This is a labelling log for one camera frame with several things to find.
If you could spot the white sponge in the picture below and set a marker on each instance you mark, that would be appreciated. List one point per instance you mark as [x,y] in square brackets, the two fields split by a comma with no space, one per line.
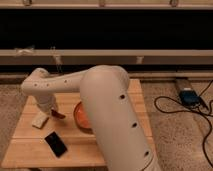
[39,120]

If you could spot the orange bowl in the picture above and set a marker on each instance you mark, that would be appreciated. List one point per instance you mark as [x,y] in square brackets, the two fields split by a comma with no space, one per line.
[80,117]

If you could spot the blue power adapter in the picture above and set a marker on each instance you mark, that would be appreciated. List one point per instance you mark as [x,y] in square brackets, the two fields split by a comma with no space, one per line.
[189,97]

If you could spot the red chili pepper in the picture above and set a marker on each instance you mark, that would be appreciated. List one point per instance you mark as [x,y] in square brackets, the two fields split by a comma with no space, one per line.
[57,114]

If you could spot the black phone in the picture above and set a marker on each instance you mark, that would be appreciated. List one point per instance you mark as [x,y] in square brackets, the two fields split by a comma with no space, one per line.
[56,144]

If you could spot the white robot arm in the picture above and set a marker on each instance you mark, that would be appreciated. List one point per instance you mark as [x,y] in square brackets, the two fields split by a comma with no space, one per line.
[103,91]

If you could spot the wooden bench rail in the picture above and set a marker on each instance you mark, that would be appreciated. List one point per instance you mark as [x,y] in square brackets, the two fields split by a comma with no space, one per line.
[78,57]

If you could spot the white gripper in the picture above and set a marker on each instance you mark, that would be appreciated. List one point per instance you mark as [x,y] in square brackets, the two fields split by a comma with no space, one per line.
[47,105]

